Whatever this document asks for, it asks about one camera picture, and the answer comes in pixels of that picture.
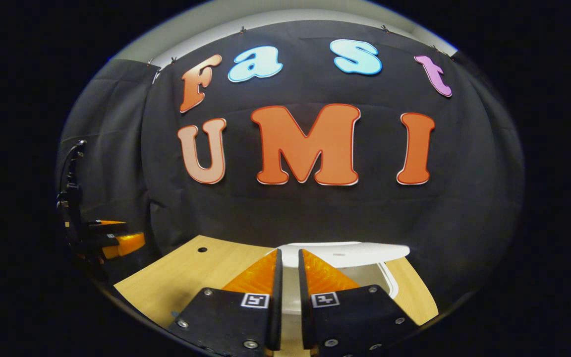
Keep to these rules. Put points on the black backdrop cloth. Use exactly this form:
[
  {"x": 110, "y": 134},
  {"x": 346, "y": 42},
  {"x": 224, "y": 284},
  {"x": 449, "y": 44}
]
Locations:
[{"x": 265, "y": 213}]

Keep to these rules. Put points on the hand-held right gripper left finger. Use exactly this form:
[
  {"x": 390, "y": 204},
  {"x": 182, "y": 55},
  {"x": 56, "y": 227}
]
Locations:
[{"x": 277, "y": 307}]

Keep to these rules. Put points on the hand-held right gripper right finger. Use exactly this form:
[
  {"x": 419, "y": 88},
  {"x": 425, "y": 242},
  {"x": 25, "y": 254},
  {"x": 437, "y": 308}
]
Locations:
[{"x": 304, "y": 307}]

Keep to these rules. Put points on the white desktop garbage bin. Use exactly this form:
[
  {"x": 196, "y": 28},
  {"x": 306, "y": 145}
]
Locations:
[{"x": 350, "y": 253}]

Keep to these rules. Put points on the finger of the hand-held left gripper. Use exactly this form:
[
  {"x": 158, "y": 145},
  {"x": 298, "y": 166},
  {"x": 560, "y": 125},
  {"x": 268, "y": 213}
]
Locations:
[
  {"x": 124, "y": 244},
  {"x": 109, "y": 228}
]

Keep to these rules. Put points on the light wooden desktop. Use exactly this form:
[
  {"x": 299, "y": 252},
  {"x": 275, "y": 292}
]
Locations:
[{"x": 186, "y": 277}]

